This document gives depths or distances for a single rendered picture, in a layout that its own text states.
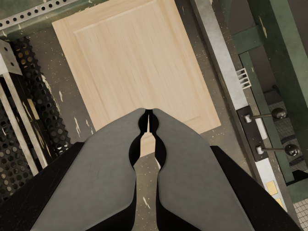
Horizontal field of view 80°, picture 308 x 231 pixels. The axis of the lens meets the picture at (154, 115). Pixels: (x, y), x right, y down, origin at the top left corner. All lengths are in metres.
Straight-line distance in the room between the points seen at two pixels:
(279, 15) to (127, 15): 0.53
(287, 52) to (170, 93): 0.43
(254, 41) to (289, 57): 0.14
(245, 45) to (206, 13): 0.21
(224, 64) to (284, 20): 0.25
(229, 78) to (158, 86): 0.25
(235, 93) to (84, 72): 0.55
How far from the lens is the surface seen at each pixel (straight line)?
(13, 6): 0.86
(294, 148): 0.70
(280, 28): 0.84
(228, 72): 0.72
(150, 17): 0.75
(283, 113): 0.67
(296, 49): 0.85
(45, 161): 0.74
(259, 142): 0.76
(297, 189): 1.00
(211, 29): 0.74
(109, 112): 0.70
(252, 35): 0.88
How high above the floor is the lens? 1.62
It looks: 33 degrees down
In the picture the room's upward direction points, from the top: 158 degrees clockwise
